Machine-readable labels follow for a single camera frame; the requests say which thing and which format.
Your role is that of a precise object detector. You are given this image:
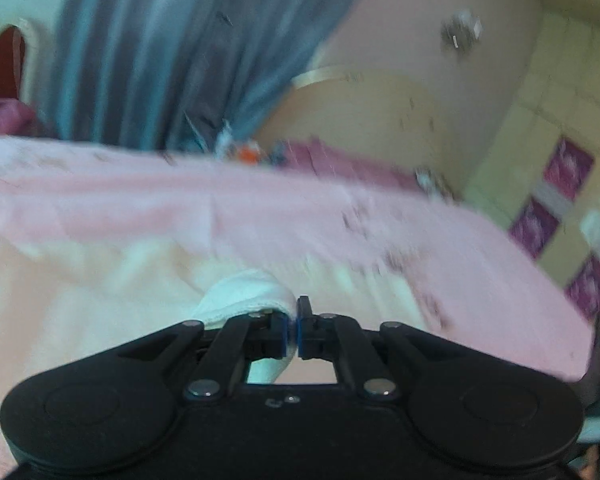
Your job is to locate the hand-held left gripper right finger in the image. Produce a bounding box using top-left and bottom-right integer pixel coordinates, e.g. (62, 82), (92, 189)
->
(296, 296), (464, 402)

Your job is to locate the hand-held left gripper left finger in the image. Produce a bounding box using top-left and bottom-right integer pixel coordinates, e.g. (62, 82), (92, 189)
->
(117, 311), (296, 404)

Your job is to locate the white knit sweater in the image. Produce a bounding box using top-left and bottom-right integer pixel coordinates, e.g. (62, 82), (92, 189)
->
(0, 230), (431, 413)

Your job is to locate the pink floral bedsheet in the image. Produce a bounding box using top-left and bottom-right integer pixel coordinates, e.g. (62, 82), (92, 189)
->
(0, 132), (597, 480)

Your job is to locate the pink folded blanket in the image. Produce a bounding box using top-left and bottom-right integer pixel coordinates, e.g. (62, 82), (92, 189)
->
(285, 140), (421, 188)

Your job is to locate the round beige headboard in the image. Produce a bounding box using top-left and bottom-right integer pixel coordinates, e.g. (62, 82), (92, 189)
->
(255, 0), (548, 202)

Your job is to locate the grey-blue curtain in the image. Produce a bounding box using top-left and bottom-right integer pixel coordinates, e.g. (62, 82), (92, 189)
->
(35, 0), (383, 155)

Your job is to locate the crystal headboard ornament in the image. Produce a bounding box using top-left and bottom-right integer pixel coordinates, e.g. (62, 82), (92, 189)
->
(439, 7), (484, 55)

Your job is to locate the red heart-shaped headboard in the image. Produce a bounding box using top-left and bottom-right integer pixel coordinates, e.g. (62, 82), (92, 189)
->
(0, 16), (46, 107)

